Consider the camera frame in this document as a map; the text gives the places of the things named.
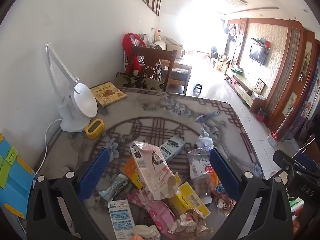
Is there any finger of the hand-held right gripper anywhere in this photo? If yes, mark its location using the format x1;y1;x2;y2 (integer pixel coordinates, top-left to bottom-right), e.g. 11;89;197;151
273;149;317;174

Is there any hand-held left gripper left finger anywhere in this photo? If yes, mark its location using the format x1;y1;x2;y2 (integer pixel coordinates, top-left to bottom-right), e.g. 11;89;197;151
26;147;112;240

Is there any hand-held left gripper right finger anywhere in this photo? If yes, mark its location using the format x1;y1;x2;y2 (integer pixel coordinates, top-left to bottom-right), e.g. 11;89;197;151
209;148;294;240

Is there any orange snack wrapper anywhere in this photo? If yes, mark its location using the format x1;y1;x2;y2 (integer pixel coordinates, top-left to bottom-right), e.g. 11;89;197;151
122;157;147;190

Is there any white tissue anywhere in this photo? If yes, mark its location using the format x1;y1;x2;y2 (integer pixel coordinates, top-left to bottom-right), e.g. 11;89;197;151
196;127;215;150

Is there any yellow cardboard box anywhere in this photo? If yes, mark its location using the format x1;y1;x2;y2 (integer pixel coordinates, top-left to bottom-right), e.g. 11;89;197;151
167;181;211;218

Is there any green white milk carton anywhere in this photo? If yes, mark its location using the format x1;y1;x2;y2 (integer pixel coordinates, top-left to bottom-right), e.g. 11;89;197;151
159;135;186;163

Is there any pink white paper carton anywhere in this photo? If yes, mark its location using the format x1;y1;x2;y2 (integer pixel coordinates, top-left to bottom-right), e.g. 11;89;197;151
129;141;181;201

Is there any large paper wrapper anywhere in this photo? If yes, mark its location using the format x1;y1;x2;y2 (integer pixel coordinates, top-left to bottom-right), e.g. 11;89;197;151
168;208;213;240

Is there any pink plastic bag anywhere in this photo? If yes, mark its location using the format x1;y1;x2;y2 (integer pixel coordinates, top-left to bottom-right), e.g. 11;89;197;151
127;189;179;239

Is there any person's right hand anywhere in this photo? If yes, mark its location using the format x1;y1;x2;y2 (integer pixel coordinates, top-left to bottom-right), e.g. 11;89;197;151
291;205;305;234

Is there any dustpan with broom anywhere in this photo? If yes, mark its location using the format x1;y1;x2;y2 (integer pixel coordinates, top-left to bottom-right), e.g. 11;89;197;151
267;131;279;147

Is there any clear plastic bottle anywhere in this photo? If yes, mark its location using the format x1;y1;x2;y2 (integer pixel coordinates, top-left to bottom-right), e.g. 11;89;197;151
187;149;220;204

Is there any teal snack wrapper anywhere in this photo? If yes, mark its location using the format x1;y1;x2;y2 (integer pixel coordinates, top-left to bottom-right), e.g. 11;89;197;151
99;174;129;201

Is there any small crumpled red wrapper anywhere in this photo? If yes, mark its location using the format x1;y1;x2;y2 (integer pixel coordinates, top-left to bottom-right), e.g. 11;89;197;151
212;184;237;215

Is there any yellow tape dispenser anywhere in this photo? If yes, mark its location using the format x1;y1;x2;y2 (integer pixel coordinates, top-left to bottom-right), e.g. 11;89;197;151
84;119;105;140

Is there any red flower pot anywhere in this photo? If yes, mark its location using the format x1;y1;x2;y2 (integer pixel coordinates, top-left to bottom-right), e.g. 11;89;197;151
255;109;267;123

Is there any flat white blue carton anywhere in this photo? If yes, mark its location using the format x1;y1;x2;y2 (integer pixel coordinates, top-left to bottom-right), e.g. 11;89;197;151
107;199;135;240

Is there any white desk lamp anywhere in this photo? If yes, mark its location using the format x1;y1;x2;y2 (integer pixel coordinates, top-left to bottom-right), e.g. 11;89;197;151
44;42;98;132

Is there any colourful framed picture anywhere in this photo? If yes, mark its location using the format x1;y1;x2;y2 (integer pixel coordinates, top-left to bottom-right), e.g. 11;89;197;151
255;79;267;93

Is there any blue folding book stand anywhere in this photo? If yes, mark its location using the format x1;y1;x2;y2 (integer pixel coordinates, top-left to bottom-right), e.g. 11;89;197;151
0;133;35;219

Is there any white crumpled packet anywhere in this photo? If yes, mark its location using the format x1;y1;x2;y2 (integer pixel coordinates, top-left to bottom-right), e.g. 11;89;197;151
131;224;162;240

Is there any yellow picture book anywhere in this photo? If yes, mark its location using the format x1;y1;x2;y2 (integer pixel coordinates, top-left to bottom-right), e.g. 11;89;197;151
89;81;128;108

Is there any long television cabinet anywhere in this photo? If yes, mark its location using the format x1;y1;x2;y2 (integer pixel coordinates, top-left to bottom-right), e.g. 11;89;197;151
225;67;267;113

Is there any floral chair cushion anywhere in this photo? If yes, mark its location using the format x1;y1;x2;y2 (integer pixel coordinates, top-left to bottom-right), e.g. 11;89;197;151
114;72;165;91

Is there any red bag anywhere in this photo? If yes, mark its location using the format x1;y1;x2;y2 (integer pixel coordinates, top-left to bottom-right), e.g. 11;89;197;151
122;32;146;74

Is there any brown wooden dining chair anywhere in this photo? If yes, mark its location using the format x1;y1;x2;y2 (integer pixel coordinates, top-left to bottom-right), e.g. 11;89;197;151
114;45;178;92

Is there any ceiling light panel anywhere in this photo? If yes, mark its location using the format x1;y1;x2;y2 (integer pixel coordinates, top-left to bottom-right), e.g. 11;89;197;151
214;0;248;8

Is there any white beaded cord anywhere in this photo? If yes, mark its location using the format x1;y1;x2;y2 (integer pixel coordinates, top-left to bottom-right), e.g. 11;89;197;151
297;136;316;154

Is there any white lamp cable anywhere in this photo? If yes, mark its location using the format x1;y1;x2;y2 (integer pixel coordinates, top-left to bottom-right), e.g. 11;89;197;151
34;119;62;178

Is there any wall television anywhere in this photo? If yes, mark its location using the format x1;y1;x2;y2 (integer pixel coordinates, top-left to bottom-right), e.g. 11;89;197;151
249;44;267;65

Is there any wooden frame sofa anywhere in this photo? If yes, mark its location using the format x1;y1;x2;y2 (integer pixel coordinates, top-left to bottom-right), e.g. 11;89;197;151
150;36;193;94

